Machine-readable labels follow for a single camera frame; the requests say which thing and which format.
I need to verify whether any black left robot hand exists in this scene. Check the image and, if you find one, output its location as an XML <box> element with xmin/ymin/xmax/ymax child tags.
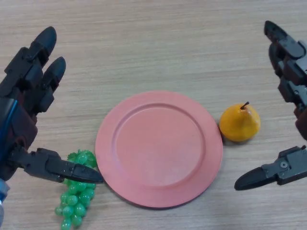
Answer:
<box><xmin>0</xmin><ymin>26</ymin><xmax>105</xmax><ymax>185</ymax></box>

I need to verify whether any pink round plate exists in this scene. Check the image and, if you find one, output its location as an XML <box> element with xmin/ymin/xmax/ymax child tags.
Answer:
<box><xmin>94</xmin><ymin>90</ymin><xmax>224</xmax><ymax>211</ymax></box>

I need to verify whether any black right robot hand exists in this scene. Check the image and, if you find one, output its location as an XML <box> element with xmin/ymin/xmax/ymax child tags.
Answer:
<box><xmin>234</xmin><ymin>20</ymin><xmax>307</xmax><ymax>192</ymax></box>

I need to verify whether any yellow pear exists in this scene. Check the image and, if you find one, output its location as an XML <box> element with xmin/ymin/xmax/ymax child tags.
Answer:
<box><xmin>219</xmin><ymin>101</ymin><xmax>261</xmax><ymax>143</ymax></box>

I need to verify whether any green grape bunch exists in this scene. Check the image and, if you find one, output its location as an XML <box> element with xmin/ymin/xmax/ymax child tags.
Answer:
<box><xmin>54</xmin><ymin>149</ymin><xmax>98</xmax><ymax>230</ymax></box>

